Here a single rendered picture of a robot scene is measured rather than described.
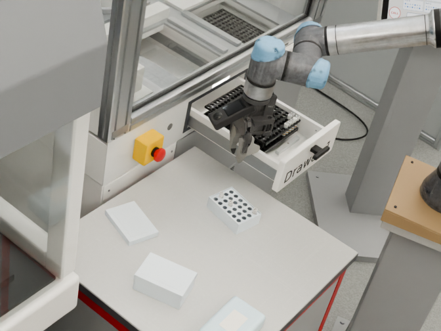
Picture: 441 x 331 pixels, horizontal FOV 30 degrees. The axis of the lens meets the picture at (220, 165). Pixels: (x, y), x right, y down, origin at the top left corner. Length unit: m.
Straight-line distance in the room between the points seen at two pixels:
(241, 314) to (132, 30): 0.71
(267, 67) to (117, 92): 0.37
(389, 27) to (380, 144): 1.23
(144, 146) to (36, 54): 0.88
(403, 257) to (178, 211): 0.71
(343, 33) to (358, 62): 2.10
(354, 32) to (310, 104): 2.04
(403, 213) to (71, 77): 1.23
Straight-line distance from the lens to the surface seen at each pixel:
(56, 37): 1.36
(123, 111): 2.08
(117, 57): 1.95
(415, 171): 2.52
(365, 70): 4.20
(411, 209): 2.39
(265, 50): 1.99
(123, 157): 2.19
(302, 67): 2.01
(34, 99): 1.37
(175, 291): 1.95
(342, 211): 3.49
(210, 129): 2.33
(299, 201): 3.53
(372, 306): 2.68
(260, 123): 2.11
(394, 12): 2.87
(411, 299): 2.62
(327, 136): 2.37
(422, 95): 3.18
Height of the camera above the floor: 2.26
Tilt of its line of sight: 39 degrees down
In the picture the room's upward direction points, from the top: 13 degrees clockwise
